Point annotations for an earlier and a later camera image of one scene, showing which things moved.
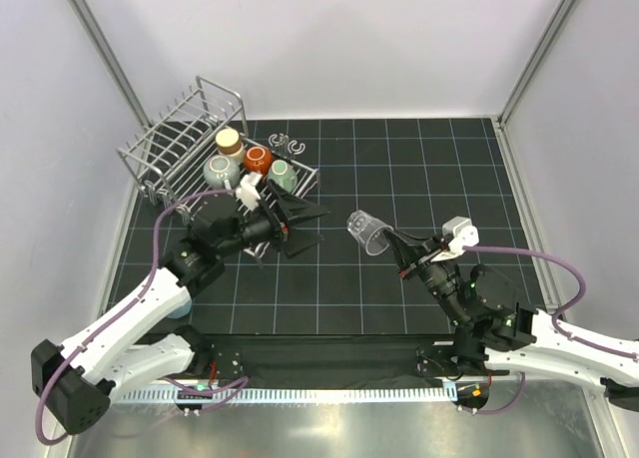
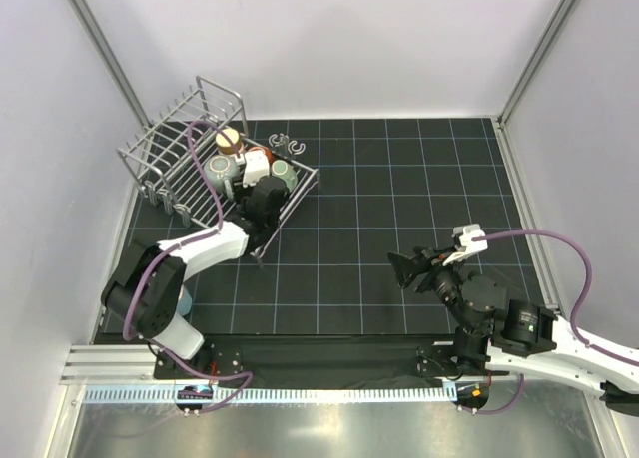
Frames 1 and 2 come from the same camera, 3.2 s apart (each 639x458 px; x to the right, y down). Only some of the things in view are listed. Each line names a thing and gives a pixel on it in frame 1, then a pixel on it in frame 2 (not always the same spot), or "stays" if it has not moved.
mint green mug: x=283 y=174 stays
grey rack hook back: x=282 y=146 stays
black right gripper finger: x=404 y=244 to x=405 y=269
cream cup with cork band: x=228 y=140 stays
